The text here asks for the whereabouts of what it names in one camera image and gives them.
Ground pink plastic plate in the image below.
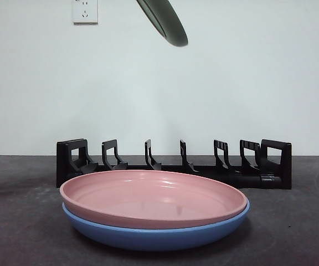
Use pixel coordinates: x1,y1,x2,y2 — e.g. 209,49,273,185
59,169,249,231

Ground blue plastic plate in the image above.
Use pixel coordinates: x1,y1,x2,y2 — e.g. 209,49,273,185
61,201,251,252

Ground green plastic plate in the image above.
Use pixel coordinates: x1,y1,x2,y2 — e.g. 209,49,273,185
136,0,189,48

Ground black plastic dish rack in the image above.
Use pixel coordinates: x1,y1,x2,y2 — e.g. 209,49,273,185
56,137,292,191

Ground white wall socket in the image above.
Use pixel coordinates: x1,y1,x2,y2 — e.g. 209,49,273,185
72,0,99,25

